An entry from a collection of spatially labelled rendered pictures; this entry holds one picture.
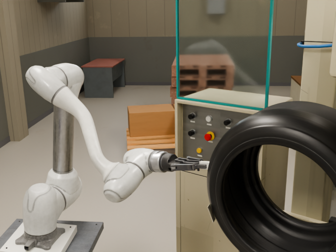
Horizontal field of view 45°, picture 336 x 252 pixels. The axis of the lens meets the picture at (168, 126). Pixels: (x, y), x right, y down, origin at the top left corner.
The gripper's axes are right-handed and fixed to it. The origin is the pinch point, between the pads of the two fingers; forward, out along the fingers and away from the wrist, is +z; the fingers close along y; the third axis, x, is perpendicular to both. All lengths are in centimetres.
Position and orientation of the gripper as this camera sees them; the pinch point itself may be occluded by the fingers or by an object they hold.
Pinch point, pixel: (207, 165)
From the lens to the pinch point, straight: 158.7
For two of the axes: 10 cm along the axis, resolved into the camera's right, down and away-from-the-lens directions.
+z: 8.0, 0.1, -6.0
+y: 5.9, -2.4, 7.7
